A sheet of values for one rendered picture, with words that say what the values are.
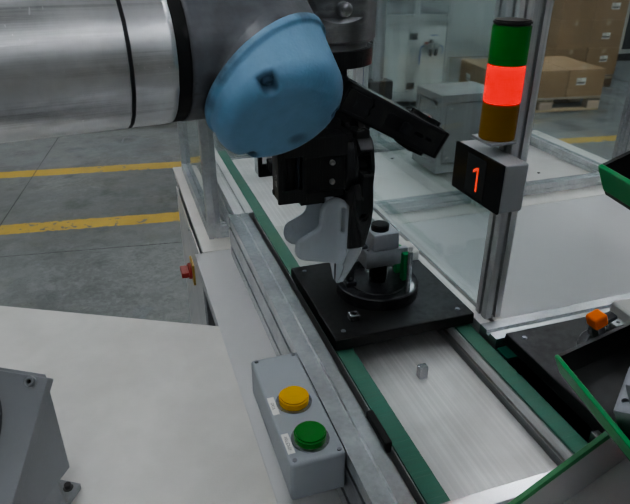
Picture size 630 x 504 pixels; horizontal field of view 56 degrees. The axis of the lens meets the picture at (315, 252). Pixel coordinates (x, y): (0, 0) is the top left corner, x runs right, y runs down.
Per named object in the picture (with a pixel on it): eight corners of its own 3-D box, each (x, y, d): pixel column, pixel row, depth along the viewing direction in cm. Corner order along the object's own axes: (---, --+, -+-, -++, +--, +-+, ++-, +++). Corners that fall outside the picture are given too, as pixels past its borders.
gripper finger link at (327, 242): (290, 288, 55) (287, 194, 51) (349, 278, 57) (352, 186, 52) (299, 305, 52) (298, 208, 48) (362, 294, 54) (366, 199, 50)
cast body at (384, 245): (365, 270, 98) (367, 231, 95) (355, 258, 102) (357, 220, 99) (411, 262, 100) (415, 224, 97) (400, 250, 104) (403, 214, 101)
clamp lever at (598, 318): (601, 361, 81) (595, 322, 77) (590, 353, 83) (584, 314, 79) (623, 349, 81) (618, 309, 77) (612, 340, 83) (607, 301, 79)
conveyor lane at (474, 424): (425, 564, 69) (433, 505, 65) (257, 250, 140) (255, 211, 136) (621, 500, 77) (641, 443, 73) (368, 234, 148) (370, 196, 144)
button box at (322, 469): (291, 502, 72) (290, 465, 70) (252, 392, 90) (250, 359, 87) (345, 487, 74) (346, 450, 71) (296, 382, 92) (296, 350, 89)
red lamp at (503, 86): (496, 107, 79) (501, 68, 76) (475, 98, 83) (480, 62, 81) (528, 104, 80) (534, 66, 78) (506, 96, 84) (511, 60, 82)
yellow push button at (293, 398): (283, 419, 78) (283, 407, 77) (275, 399, 81) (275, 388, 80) (312, 412, 79) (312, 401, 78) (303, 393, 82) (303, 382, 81)
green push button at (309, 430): (299, 458, 72) (299, 446, 71) (290, 435, 75) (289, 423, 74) (330, 450, 73) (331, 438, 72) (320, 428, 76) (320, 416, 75)
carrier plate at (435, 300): (335, 351, 91) (335, 339, 90) (291, 277, 111) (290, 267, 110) (473, 323, 98) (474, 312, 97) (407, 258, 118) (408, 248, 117)
